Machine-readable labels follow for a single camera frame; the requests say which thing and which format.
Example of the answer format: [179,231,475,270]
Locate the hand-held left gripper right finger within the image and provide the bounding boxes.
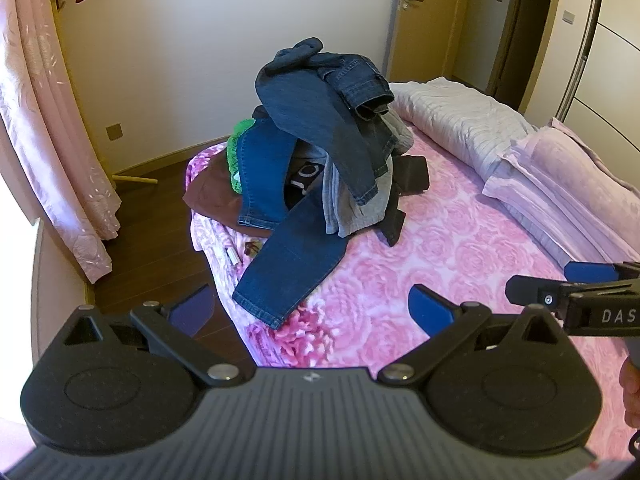
[377,284,568,388]

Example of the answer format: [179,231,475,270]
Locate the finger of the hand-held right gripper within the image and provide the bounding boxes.
[563,261,626,285]
[505,275,568,308]

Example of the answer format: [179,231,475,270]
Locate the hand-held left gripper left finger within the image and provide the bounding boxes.
[62,285,256,388]

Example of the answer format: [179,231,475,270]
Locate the dark denim jeans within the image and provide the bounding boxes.
[255,36,396,206]

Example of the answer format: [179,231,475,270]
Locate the person's right hand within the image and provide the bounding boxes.
[621,357,640,428]

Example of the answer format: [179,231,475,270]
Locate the pink floral blanket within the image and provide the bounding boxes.
[185,85,640,466]

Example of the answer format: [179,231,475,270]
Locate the pink pillow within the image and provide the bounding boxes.
[481,117,640,267]

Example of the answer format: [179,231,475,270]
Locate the bright blue jeans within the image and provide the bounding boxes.
[232,117,351,331]

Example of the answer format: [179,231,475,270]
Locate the brown garment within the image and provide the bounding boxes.
[182,152,281,237]

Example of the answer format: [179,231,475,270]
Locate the grey garment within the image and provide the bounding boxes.
[322,110,416,238]

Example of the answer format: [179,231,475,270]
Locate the black garment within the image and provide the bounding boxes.
[377,155,431,247]

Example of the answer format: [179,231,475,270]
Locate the green knitted garment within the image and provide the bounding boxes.
[227,117,257,193]

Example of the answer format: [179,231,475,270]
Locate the black printed shirt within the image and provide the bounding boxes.
[284,156,331,211]

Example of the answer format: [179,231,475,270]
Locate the striped white quilt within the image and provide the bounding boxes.
[389,77,540,184]

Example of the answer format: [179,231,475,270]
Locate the cream wardrobe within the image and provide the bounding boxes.
[525,0,640,153]

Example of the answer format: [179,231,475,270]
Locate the pink curtain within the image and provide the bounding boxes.
[0,0,122,286]

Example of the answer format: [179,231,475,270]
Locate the wooden door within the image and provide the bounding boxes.
[386,0,474,84]

